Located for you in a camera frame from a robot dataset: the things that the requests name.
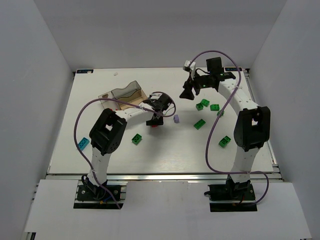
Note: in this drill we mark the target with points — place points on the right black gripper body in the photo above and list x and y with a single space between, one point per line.
193 86

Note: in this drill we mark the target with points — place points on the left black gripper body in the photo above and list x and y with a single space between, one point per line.
155 119

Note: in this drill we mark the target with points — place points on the long cyan lego brick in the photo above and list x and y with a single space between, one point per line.
82 144

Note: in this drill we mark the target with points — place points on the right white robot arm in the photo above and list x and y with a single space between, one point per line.
252 128

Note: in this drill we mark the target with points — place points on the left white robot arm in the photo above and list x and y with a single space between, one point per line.
107 133

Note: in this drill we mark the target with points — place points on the blue label sticker right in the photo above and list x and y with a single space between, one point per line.
232 69

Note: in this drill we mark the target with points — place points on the blue label sticker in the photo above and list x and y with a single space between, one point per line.
232 69
84 71

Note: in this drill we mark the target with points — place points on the purple lego brick right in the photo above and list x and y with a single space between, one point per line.
176 118

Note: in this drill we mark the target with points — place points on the clear compartment organizer box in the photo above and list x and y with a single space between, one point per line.
132 94

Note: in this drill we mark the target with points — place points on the small green lego brick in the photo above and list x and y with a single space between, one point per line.
220 113

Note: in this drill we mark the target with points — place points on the blue label sticker left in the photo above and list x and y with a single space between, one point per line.
84 71

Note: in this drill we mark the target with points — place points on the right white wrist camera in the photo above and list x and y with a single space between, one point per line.
190 67

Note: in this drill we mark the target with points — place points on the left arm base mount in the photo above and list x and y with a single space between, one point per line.
85 199

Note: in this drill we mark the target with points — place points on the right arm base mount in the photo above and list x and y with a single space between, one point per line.
231 197

